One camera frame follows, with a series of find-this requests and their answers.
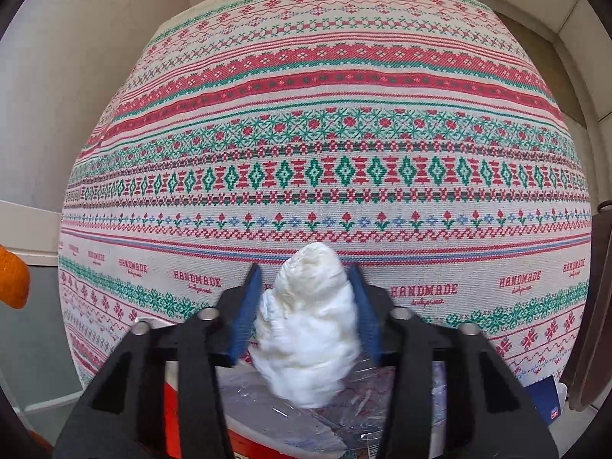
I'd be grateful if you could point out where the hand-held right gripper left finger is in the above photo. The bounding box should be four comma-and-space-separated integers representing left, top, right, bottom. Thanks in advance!
52, 263, 265, 459

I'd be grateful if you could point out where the patterned red green tablecloth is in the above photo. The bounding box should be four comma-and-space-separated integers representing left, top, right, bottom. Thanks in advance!
57, 0, 594, 393

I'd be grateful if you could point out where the red instant noodle bowl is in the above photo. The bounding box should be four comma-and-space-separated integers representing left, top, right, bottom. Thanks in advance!
165, 358, 450, 459

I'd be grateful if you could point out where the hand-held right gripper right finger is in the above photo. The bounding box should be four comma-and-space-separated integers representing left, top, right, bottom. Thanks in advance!
347, 264, 559, 459

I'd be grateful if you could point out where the clear plastic wrap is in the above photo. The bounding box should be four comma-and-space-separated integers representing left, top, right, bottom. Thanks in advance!
217, 366, 407, 459

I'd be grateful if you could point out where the white tissue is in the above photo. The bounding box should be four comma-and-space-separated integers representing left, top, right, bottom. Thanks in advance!
252, 243, 361, 409

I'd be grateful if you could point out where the orange peel piece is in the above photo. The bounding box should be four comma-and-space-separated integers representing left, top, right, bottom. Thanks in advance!
0, 244, 32, 309

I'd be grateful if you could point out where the blue white drink carton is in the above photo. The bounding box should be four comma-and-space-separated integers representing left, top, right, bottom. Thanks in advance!
531, 375, 570, 422

